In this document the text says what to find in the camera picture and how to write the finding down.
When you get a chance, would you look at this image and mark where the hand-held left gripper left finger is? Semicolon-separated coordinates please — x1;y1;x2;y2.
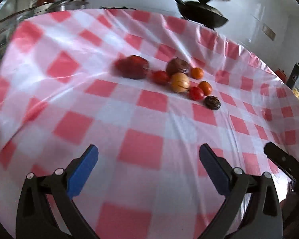
16;144;99;239

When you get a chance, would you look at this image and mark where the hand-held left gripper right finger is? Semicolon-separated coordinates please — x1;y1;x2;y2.
199;143;283;239

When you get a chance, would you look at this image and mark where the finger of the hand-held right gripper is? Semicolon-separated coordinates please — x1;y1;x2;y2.
264;142;299;181

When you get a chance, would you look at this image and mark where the dark brown water chestnut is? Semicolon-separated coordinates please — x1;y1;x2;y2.
204;96;221;110

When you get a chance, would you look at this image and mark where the red tomato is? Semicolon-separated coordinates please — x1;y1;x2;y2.
189;86;205;101
151;70;170;85

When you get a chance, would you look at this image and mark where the orange mandarin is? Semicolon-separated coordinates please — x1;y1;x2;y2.
191;67;204;79
198;81;213;95

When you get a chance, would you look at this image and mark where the pale striped pepino melon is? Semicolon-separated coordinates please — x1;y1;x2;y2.
171;72;190;93

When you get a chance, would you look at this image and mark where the dark red apple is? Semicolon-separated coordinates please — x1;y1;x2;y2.
114;55;150;80
166;58;191;77

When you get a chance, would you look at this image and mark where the red white checked tablecloth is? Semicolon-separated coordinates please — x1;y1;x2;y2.
0;8;299;239

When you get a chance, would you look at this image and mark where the dark bottle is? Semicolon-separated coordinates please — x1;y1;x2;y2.
286;62;299;90

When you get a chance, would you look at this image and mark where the black pan with lid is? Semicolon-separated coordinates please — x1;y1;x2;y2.
149;0;229;29

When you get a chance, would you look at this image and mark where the clear glass bowl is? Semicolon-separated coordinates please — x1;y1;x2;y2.
0;0;89;30

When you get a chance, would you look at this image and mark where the wall socket plate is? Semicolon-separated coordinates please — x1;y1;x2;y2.
262;23;276;40

